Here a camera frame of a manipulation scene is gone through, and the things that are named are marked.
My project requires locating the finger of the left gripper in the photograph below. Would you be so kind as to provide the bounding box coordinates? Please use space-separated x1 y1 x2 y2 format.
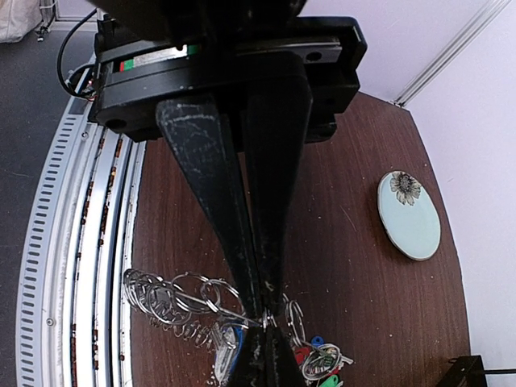
243 52 313 316

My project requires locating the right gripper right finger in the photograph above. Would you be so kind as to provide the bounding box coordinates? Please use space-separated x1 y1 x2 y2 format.
265 326 305 387

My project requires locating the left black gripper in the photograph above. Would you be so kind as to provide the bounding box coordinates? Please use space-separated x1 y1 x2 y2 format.
89 17 368 318

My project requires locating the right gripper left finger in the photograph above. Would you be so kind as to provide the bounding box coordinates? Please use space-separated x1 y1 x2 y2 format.
229 327 266 387

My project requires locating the pile of tagged keys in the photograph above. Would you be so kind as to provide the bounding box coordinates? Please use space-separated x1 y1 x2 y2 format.
290 335 355 387

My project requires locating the silver chain of keyrings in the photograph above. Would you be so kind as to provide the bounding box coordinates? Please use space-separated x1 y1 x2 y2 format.
123 268 307 356

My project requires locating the left green led board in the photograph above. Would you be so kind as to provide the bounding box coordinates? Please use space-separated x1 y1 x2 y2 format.
64 64 96 102

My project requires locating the teal flower plate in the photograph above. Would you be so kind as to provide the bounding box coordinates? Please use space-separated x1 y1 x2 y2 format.
377 171 441 261

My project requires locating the white cloth bag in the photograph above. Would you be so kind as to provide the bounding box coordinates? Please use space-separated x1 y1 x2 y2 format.
0 0 42 43

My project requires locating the left aluminium frame post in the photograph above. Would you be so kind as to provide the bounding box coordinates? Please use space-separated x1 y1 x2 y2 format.
392 0 512 108

